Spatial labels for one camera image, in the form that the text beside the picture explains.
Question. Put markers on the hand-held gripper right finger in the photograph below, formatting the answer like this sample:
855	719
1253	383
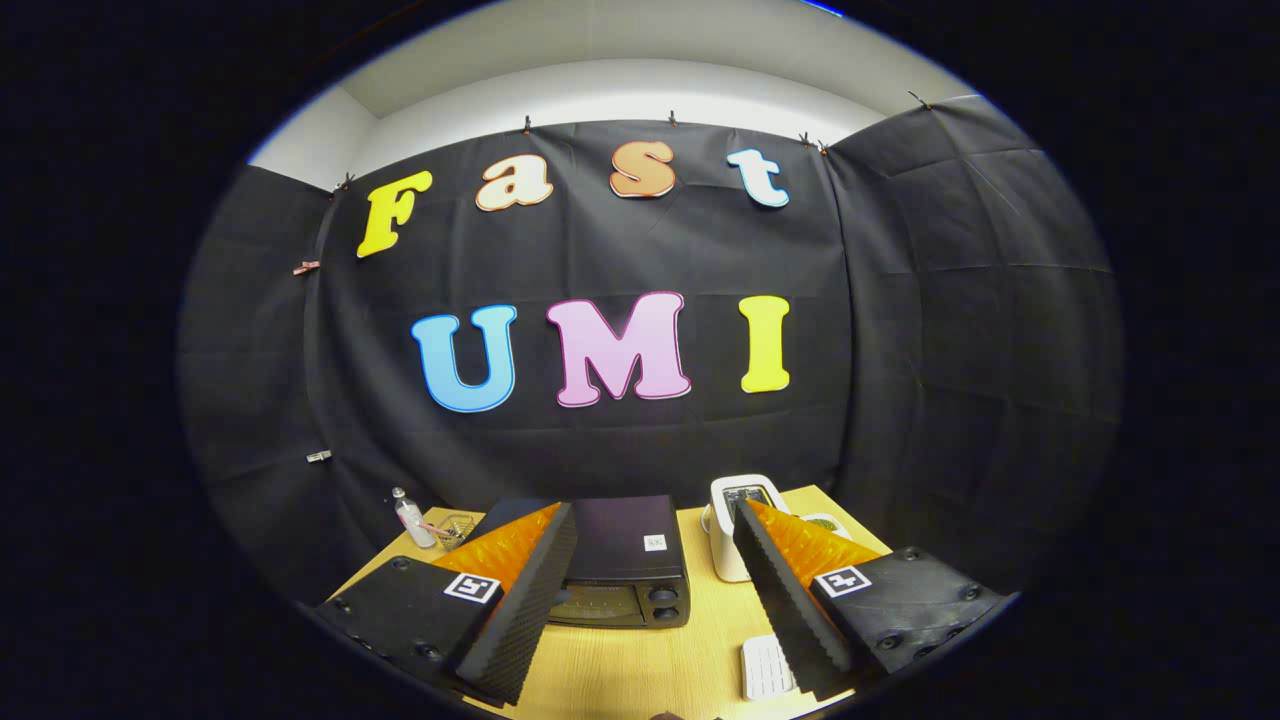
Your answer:
780	600

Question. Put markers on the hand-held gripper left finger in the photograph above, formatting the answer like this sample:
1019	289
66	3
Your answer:
525	605

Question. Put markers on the black toaster oven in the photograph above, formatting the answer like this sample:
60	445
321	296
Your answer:
620	540

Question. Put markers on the white toaster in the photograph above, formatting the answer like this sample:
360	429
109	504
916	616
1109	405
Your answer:
722	550

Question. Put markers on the white ribbed tray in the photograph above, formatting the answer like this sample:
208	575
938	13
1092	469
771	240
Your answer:
768	668

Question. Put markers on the white divided dish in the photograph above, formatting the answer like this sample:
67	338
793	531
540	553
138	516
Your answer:
825	523

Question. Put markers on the clear glass cup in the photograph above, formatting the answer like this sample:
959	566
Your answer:
458	530

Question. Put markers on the clear plastic bottle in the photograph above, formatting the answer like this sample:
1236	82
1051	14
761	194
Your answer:
412	520

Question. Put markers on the black backdrop cloth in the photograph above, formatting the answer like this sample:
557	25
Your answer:
650	450

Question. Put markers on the pink clothespin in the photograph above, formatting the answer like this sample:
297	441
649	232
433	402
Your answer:
306	267

